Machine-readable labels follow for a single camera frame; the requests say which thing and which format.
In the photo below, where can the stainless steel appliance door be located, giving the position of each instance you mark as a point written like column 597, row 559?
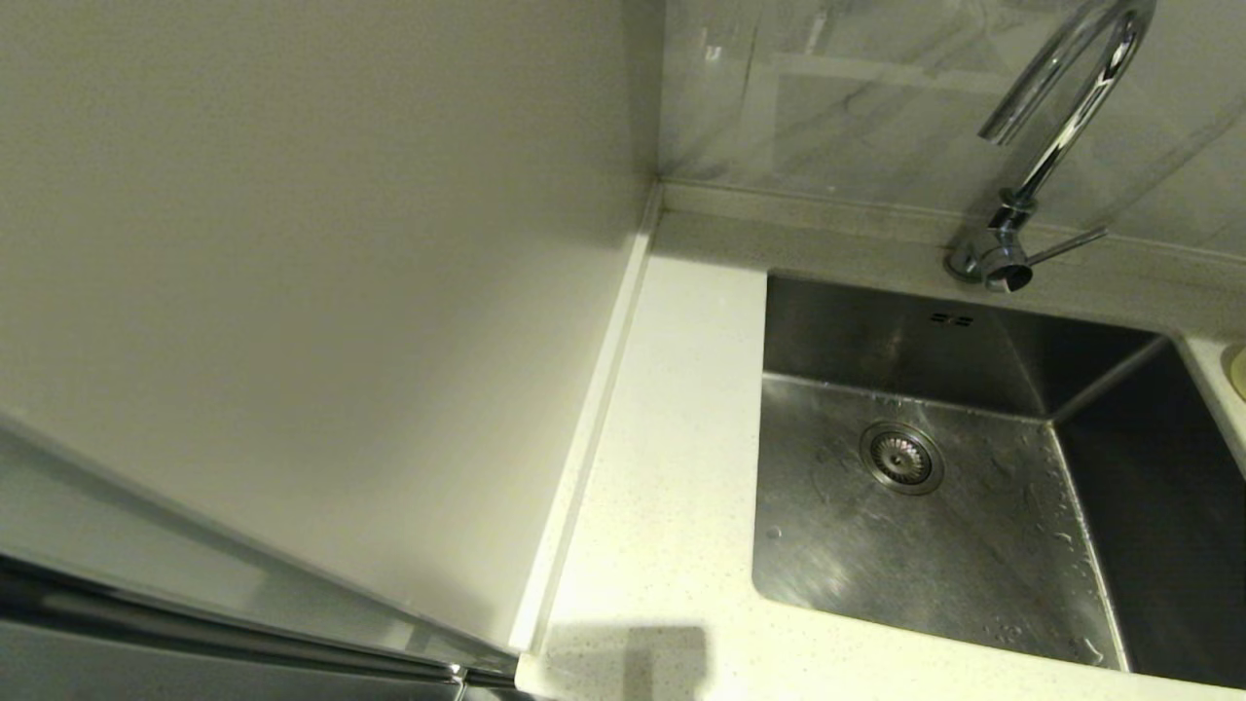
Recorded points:
column 146, row 623

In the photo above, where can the stainless steel sink basin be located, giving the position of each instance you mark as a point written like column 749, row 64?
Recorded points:
column 973, row 545

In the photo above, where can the chrome gooseneck faucet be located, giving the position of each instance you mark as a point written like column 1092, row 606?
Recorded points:
column 1056, row 136

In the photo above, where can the yellow bowl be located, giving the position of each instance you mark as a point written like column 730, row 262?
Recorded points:
column 1238, row 372

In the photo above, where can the round metal drain strainer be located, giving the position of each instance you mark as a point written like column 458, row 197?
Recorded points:
column 901, row 458

